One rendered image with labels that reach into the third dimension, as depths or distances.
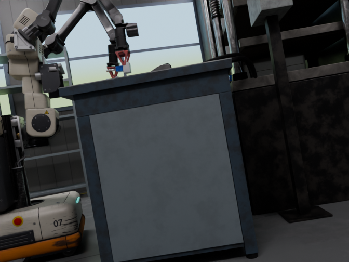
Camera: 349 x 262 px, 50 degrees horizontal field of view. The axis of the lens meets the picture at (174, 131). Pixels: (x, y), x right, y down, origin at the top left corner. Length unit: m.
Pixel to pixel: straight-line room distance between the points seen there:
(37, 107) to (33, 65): 0.24
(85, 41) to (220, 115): 3.81
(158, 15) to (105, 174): 3.98
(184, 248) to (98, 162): 0.49
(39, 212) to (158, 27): 3.70
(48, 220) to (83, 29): 3.52
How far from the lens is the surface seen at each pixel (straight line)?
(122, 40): 2.06
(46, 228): 2.06
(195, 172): 1.51
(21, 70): 2.32
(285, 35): 2.42
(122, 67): 2.04
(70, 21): 2.65
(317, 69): 2.33
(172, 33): 5.30
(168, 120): 1.50
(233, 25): 2.32
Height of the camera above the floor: 0.54
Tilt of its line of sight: level
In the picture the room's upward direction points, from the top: 10 degrees counter-clockwise
